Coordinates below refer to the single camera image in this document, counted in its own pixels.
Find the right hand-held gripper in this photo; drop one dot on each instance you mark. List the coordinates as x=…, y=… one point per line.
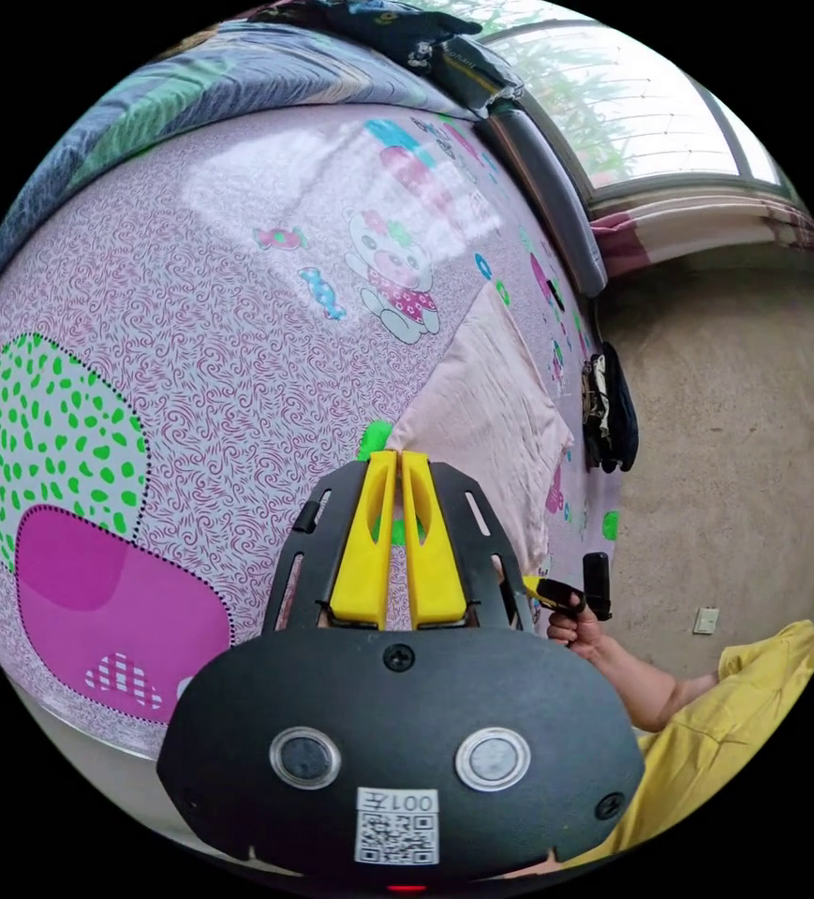
x=562, y=597

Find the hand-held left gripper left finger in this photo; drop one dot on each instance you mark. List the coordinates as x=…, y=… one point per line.
x=368, y=562

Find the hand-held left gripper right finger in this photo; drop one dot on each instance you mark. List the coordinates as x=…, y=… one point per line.
x=431, y=562

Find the pink t-shirt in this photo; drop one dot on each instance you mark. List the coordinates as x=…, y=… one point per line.
x=491, y=400

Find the person's right forearm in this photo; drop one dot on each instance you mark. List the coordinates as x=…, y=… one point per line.
x=649, y=685

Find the person's right hand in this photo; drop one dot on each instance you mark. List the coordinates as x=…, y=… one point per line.
x=586, y=632

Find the black garment with pale print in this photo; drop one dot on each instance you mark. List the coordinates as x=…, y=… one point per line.
x=610, y=407

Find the person's body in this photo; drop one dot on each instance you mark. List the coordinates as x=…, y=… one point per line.
x=730, y=737

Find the bed with printed pink sheet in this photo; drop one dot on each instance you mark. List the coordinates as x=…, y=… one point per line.
x=238, y=337

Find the blue and green patterned quilt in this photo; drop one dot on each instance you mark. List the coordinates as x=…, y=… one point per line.
x=189, y=105

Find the window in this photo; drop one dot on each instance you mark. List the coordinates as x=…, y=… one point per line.
x=624, y=105

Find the dark bag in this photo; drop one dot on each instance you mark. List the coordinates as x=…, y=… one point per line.
x=473, y=70

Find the black garment with small print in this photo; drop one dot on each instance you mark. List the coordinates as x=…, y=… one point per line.
x=392, y=24

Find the white wall socket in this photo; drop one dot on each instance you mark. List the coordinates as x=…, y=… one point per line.
x=706, y=621

